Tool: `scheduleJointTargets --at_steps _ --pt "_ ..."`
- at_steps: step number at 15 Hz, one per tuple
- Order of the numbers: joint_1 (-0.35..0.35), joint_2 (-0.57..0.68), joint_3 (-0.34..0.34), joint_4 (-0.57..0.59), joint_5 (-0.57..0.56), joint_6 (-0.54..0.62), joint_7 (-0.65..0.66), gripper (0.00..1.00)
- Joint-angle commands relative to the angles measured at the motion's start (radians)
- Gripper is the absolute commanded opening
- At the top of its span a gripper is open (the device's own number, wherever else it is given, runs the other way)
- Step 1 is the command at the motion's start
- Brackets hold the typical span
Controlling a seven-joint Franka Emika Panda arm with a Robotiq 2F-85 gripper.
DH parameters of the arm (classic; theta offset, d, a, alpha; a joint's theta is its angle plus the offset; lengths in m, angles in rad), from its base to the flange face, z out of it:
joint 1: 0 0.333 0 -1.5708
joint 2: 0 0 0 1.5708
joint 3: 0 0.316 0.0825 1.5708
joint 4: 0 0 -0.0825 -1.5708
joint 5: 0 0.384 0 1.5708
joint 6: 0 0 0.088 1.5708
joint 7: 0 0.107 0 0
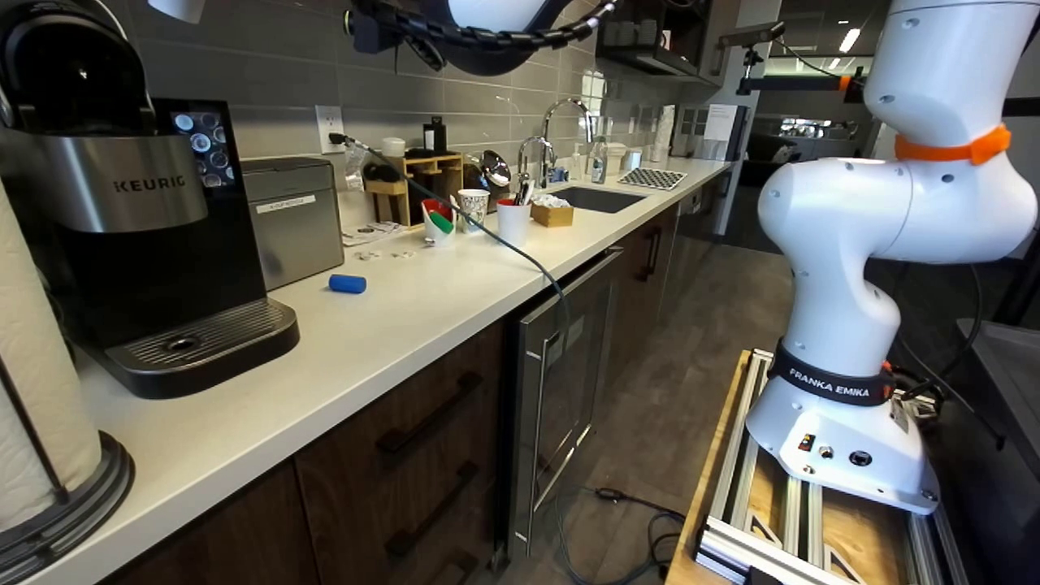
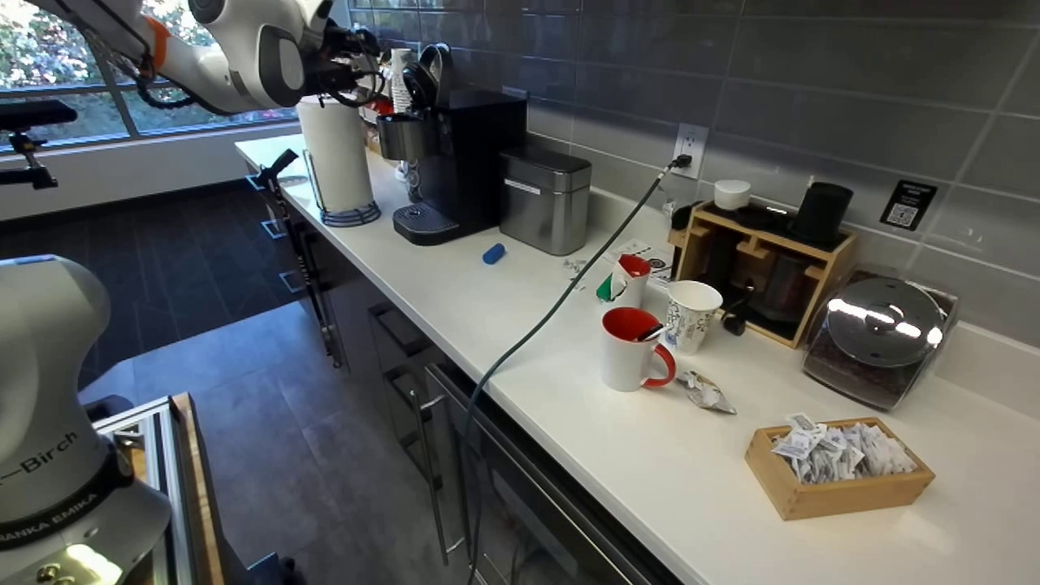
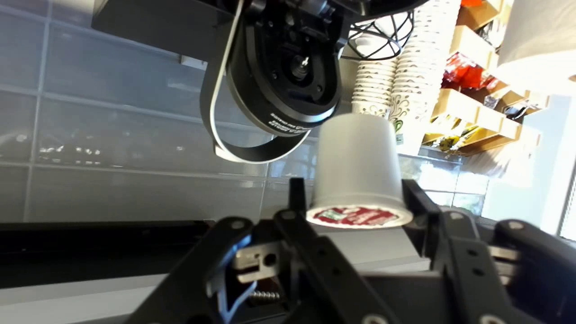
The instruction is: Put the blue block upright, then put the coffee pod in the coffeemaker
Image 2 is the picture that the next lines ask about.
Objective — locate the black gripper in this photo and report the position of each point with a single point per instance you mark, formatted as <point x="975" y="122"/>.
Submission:
<point x="362" y="65"/>

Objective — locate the blue cylindrical block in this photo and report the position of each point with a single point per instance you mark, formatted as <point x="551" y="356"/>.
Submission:
<point x="496" y="256"/>

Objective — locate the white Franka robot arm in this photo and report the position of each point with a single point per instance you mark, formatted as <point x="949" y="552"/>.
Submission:
<point x="42" y="358"/>

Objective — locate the black silver Keurig coffeemaker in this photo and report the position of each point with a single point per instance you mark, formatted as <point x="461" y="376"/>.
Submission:
<point x="474" y="165"/>

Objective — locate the white paper towel roll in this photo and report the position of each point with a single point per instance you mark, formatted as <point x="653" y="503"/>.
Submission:
<point x="334" y="152"/>

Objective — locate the grey paper towel holder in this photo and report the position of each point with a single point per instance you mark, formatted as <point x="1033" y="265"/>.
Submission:
<point x="352" y="216"/>

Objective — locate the stainless steel counter box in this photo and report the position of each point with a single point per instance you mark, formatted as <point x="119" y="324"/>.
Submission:
<point x="547" y="207"/>

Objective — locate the dark wood drawer cabinet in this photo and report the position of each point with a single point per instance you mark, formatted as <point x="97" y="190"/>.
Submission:
<point x="357" y="327"/>

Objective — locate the red green white mug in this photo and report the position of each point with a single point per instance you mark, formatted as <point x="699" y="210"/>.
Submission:
<point x="632" y="282"/>

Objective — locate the small white cup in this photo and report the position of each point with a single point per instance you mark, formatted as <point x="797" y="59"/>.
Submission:
<point x="731" y="196"/>

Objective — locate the white mug red inside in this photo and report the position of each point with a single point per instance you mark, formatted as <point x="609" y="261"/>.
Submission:
<point x="629" y="351"/>

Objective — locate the white patterned mug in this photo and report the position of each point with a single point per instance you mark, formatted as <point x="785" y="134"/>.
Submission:
<point x="693" y="316"/>

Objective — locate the black tripod stand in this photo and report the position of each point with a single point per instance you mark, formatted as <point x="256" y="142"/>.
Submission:
<point x="32" y="116"/>

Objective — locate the metal spoon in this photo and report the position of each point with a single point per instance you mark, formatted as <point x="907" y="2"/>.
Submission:
<point x="706" y="392"/>

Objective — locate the black canister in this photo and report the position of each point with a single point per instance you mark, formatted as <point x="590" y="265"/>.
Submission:
<point x="823" y="216"/>

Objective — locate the wooden counter organizer rack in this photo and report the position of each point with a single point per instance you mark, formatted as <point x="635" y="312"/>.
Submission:
<point x="823" y="261"/>

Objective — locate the stainless steel dishwasher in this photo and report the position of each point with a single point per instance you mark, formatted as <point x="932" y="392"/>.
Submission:
<point x="520" y="520"/>

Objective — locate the white sugar packet heap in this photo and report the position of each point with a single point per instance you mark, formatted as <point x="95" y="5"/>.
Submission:
<point x="838" y="449"/>

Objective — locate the wooden packet box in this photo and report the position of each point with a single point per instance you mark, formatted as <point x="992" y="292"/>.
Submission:
<point x="834" y="495"/>

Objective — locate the black camera on mount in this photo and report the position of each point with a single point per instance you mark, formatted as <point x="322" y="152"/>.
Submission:
<point x="277" y="167"/>

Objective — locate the white wall outlet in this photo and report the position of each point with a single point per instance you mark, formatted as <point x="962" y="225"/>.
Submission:
<point x="693" y="137"/>

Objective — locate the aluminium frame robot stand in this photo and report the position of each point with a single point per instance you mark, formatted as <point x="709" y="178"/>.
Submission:
<point x="164" y="466"/>

